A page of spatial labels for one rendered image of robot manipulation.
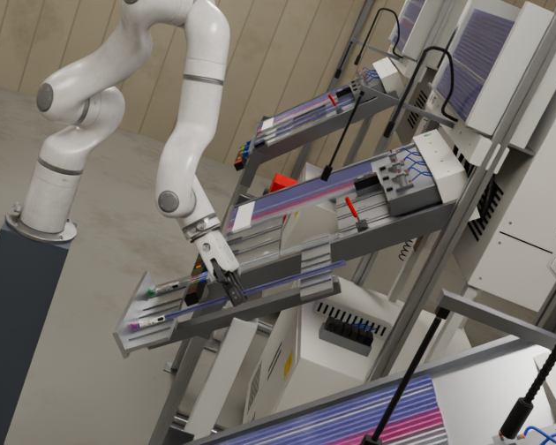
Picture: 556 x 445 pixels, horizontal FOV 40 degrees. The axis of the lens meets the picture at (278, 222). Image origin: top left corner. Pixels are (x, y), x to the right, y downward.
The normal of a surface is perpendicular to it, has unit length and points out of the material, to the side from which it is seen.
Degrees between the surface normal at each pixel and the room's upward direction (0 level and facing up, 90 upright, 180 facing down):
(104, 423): 0
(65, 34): 90
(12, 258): 90
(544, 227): 90
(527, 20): 90
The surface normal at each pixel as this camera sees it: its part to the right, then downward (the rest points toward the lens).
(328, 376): -0.04, 0.33
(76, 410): 0.37, -0.87
